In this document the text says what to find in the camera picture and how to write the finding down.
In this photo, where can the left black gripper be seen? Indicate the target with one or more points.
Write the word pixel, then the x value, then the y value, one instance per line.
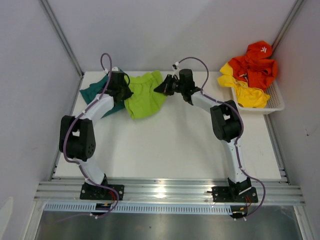
pixel 129 92

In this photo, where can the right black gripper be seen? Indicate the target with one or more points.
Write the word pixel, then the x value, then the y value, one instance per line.
pixel 164 87

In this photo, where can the teal green shorts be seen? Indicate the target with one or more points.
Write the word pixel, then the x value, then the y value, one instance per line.
pixel 89 94

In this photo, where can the lime green shorts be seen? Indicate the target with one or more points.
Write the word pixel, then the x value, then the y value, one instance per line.
pixel 144 101

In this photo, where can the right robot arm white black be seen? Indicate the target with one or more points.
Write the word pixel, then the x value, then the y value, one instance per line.
pixel 226 123

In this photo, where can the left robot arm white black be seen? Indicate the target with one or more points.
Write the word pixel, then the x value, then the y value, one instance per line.
pixel 77 140

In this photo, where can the yellow shorts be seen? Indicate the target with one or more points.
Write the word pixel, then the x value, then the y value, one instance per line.
pixel 247 97

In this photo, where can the orange shorts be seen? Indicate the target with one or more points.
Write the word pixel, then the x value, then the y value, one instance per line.
pixel 256 68

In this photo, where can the white plastic basket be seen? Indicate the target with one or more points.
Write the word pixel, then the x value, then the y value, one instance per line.
pixel 274 104

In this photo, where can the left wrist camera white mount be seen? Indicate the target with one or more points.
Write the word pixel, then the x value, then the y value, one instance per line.
pixel 114 69

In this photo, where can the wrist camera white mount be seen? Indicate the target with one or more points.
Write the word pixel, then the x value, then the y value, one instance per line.
pixel 176 68
pixel 114 69

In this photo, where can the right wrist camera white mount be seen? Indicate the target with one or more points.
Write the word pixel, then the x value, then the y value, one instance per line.
pixel 176 68

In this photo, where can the left corner aluminium post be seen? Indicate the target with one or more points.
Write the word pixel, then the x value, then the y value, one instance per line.
pixel 54 22

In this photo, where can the corner aluminium post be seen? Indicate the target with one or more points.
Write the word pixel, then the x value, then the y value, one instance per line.
pixel 54 22
pixel 294 12

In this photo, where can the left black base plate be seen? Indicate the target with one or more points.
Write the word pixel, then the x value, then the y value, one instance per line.
pixel 92 192

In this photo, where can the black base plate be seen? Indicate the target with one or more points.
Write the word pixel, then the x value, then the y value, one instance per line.
pixel 222 194
pixel 92 192

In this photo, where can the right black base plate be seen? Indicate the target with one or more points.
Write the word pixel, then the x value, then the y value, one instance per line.
pixel 222 194

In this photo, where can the aluminium rail frame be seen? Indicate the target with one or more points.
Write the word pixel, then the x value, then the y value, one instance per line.
pixel 174 156

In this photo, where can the slotted grey cable duct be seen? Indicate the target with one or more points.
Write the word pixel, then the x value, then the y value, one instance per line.
pixel 145 208

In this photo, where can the right corner aluminium post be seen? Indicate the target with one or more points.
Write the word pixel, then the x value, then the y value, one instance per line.
pixel 294 12

